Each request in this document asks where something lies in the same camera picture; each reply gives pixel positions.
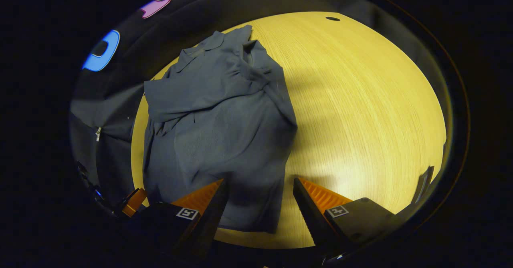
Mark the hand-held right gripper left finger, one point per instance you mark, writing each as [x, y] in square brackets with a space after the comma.
[208, 228]

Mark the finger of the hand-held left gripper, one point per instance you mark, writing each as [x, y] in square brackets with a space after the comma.
[135, 202]

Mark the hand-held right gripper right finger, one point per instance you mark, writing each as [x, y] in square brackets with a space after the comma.
[316, 224]

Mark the grey collared shirt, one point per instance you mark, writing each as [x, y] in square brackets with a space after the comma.
[220, 119]

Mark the small metal cloth clip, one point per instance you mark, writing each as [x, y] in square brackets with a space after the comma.
[98, 134]

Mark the black backdrop cloth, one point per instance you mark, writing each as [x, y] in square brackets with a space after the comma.
[120, 99]

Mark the grey table edge bracket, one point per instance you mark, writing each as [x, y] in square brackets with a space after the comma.
[424, 184]

